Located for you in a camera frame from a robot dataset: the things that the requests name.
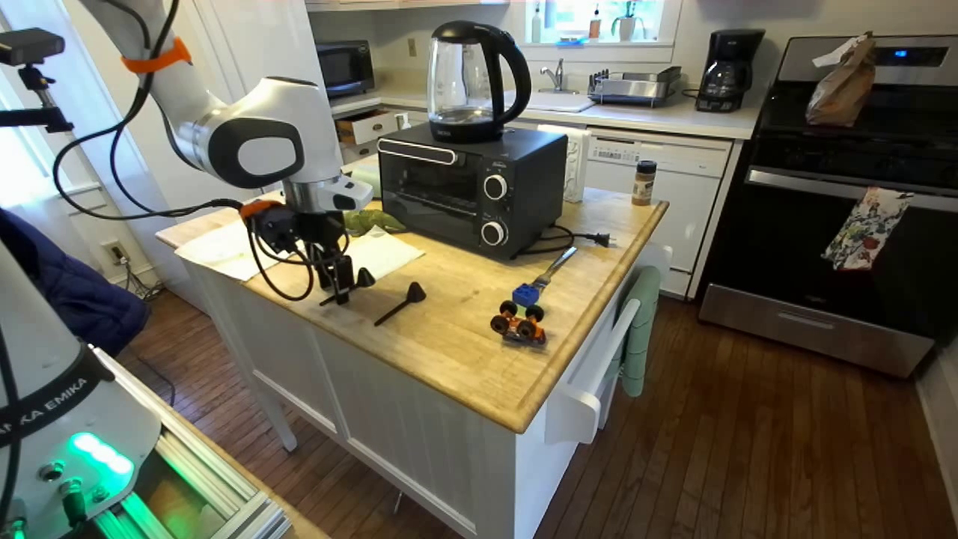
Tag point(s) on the stainless black kitchen range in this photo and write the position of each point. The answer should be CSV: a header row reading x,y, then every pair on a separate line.
x,y
840,227

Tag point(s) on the black microwave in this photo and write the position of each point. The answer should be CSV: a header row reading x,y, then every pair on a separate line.
x,y
347,67

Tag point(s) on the open white drawer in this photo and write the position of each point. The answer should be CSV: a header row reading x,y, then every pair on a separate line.
x,y
374,125

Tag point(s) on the white wooden-top kitchen island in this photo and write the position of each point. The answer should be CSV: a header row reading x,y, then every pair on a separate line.
x,y
450,339

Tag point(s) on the black coffee maker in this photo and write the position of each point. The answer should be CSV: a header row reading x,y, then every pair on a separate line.
x,y
727,68

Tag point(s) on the aluminium robot stand frame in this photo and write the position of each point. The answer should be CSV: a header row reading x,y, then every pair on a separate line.
x,y
197,480

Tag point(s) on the white towel bar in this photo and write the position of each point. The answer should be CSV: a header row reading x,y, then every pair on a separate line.
x,y
594,378

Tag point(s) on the floral dish towel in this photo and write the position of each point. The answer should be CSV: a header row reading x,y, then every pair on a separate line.
x,y
863,227

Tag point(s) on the green hanging towel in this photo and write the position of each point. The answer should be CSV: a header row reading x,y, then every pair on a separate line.
x,y
642,330

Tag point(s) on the white paper napkin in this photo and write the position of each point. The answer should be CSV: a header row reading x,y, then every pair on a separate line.
x,y
389,251

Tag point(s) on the white cloth sheet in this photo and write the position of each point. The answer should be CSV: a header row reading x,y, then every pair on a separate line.
x,y
212,248

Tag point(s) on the white bottle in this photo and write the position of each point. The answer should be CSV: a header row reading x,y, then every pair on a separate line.
x,y
536,24

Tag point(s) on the green crumpled cloth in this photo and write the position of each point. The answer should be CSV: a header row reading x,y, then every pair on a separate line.
x,y
378,220

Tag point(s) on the black camera on tripod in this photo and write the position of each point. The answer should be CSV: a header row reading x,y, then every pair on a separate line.
x,y
30,47

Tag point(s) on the glass electric kettle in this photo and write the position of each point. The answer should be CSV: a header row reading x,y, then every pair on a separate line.
x,y
468,77

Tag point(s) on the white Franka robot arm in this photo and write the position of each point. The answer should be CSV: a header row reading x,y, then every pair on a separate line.
x,y
269,107

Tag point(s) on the spice jar with black lid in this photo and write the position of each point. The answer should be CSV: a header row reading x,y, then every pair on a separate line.
x,y
643,182

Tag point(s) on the chrome sink faucet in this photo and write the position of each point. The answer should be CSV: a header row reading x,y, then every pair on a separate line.
x,y
555,74

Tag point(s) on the brown paper bag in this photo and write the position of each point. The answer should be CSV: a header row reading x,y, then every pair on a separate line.
x,y
840,89

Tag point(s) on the dark blue jacket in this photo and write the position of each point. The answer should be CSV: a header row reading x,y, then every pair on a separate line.
x,y
69,289

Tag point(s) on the black toaster oven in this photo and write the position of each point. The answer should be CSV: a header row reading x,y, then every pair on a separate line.
x,y
458,190

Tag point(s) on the pale green bottle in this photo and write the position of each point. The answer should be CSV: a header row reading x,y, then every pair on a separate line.
x,y
367,167

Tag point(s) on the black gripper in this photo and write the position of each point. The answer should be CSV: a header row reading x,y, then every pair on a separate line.
x,y
314,230

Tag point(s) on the wall outlet with plug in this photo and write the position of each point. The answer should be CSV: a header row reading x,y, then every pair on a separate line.
x,y
115,251

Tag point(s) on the orange black toy car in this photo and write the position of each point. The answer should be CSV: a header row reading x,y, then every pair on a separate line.
x,y
519,320

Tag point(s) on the white dishwasher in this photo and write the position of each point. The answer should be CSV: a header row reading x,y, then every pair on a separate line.
x,y
667,190

